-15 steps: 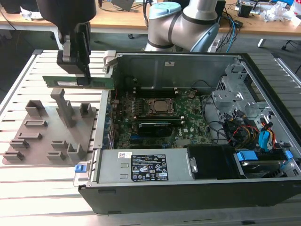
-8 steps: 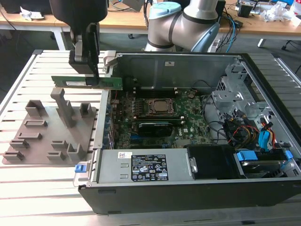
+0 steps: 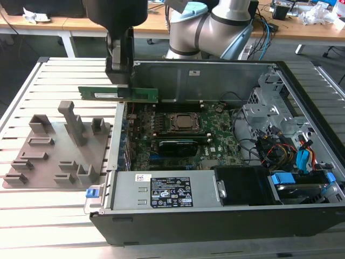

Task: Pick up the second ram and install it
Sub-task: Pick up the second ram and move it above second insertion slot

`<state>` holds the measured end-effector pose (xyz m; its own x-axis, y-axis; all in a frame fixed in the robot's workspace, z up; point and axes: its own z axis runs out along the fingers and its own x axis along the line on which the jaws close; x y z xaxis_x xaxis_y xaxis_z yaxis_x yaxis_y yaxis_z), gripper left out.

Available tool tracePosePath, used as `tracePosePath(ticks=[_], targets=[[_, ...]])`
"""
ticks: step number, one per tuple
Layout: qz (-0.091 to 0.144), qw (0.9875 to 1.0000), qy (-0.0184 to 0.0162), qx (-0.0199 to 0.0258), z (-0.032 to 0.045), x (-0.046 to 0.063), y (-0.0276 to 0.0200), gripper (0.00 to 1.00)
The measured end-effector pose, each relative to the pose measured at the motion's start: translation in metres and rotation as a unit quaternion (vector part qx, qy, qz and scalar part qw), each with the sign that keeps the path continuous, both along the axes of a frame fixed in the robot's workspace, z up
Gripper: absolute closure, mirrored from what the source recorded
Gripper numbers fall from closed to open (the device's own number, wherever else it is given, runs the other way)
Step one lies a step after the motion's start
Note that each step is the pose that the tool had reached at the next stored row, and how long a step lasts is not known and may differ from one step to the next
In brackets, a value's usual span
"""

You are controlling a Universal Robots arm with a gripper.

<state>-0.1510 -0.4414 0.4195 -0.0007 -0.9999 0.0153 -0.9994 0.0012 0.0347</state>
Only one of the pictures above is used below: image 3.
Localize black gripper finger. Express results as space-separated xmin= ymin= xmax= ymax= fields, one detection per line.
xmin=127 ymin=26 xmax=135 ymax=89
xmin=105 ymin=28 xmax=129 ymax=95

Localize green RAM stick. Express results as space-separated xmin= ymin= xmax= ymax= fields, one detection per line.
xmin=78 ymin=85 xmax=160 ymax=104

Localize black RAM slot bank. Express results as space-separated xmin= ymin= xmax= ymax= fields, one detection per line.
xmin=158 ymin=99 xmax=204 ymax=113
xmin=153 ymin=131 xmax=211 ymax=143

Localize wooden desk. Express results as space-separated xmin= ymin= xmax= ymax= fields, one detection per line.
xmin=0 ymin=0 xmax=345 ymax=59

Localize CPU socket with metal cover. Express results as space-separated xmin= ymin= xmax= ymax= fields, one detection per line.
xmin=163 ymin=112 xmax=203 ymax=133

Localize white crumpled paper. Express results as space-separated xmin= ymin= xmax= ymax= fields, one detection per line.
xmin=22 ymin=7 xmax=51 ymax=24

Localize silver CPU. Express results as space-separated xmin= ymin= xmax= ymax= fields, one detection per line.
xmin=174 ymin=114 xmax=199 ymax=129

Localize black graphics card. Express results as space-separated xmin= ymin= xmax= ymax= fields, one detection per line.
xmin=157 ymin=139 xmax=198 ymax=156

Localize grey parts rack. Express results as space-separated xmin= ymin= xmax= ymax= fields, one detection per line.
xmin=2 ymin=100 xmax=112 ymax=190

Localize white power strip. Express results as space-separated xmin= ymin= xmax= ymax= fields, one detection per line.
xmin=238 ymin=44 xmax=253 ymax=60

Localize green motherboard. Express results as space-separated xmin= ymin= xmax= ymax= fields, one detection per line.
xmin=122 ymin=102 xmax=243 ymax=171

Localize silver power supply unit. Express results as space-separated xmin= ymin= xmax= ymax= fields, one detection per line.
xmin=109 ymin=169 xmax=225 ymax=212

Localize black speaker box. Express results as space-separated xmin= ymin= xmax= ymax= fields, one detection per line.
xmin=249 ymin=0 xmax=260 ymax=25

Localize silver drive cage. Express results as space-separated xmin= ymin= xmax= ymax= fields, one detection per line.
xmin=241 ymin=72 xmax=316 ymax=141

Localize small black device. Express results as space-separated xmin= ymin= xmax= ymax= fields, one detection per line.
xmin=271 ymin=2 xmax=293 ymax=20

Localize black plastic shroud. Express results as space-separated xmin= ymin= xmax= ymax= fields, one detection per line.
xmin=215 ymin=166 xmax=282 ymax=207

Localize black open PC case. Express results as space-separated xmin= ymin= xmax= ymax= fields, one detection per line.
xmin=89 ymin=59 xmax=345 ymax=247

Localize crumpled clear plastic bag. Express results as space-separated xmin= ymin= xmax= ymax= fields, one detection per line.
xmin=297 ymin=1 xmax=338 ymax=26

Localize hard disk in blue carrier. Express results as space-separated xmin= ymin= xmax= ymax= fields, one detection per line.
xmin=268 ymin=172 xmax=336 ymax=205

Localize red and white box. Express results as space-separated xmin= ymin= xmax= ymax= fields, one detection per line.
xmin=331 ymin=0 xmax=345 ymax=31

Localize thin black wire loop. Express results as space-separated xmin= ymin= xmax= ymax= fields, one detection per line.
xmin=221 ymin=91 xmax=245 ymax=106

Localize black wire bundle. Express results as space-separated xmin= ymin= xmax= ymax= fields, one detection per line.
xmin=231 ymin=107 xmax=261 ymax=164

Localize blue cable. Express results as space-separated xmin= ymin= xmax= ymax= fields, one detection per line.
xmin=259 ymin=18 xmax=273 ymax=60

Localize red and yellow wires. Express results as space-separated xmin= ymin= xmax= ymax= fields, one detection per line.
xmin=268 ymin=144 xmax=298 ymax=163

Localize blue flat wire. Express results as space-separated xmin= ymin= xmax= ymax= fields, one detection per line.
xmin=295 ymin=149 xmax=311 ymax=175

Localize orange and yellow wires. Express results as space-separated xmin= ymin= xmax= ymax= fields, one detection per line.
xmin=298 ymin=138 xmax=318 ymax=166

